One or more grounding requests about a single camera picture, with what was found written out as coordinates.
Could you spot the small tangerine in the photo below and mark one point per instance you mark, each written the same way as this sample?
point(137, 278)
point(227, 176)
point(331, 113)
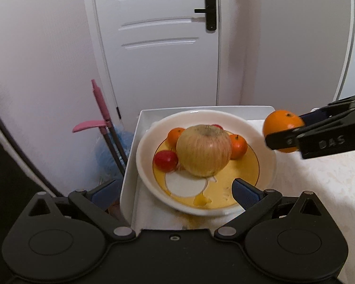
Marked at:
point(239, 146)
point(174, 136)

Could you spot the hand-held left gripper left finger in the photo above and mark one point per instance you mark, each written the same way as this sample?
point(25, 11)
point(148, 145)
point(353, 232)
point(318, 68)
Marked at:
point(105, 194)

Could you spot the white rimmed table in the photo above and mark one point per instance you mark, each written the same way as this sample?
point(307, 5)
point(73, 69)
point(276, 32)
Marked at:
point(130, 189)

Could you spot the large yellowish apple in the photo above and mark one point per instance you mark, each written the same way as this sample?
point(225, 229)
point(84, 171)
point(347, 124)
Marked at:
point(202, 151)

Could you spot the dark cloth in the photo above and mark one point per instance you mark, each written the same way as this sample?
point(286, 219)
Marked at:
point(6, 183)

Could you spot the white panelled door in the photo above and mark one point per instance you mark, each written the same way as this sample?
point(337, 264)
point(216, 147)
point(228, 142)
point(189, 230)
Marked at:
point(165, 74)

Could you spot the red cherry tomato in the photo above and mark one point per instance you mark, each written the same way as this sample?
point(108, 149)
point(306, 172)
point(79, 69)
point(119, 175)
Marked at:
point(165, 161)
point(217, 127)

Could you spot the large orange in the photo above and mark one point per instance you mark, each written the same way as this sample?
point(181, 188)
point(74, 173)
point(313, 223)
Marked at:
point(279, 122)

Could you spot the white plate with yellow cartoon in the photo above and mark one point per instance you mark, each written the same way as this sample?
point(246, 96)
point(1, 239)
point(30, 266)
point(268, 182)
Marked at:
point(254, 159)

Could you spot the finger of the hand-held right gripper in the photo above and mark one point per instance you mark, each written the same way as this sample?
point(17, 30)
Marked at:
point(316, 115)
point(284, 140)

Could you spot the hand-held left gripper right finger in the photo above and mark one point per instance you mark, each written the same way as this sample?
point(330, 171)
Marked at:
point(245, 194)

